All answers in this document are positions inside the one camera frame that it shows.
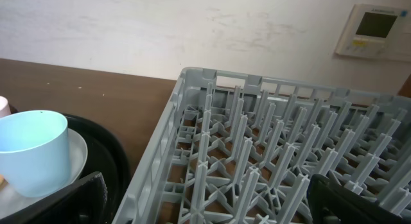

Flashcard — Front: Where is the white wall control panel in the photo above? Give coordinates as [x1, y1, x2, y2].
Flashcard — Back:
[335, 4, 410, 62]

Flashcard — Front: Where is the round black serving tray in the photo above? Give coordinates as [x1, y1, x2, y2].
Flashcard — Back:
[65, 114, 130, 223]

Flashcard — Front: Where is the pink cup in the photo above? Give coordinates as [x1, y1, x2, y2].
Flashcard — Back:
[0, 96, 11, 118]

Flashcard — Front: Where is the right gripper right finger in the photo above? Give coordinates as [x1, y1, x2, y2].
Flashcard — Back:
[306, 174, 410, 224]

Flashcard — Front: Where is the blue cup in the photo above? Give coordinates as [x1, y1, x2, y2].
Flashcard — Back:
[1, 110, 71, 197]

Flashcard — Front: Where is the grey round plate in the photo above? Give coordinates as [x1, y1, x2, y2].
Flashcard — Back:
[0, 128, 88, 219]

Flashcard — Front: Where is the grey dishwasher rack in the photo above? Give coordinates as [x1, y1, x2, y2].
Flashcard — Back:
[114, 67, 410, 223]

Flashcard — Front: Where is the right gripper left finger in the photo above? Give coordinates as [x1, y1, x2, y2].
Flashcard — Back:
[1, 171, 108, 224]

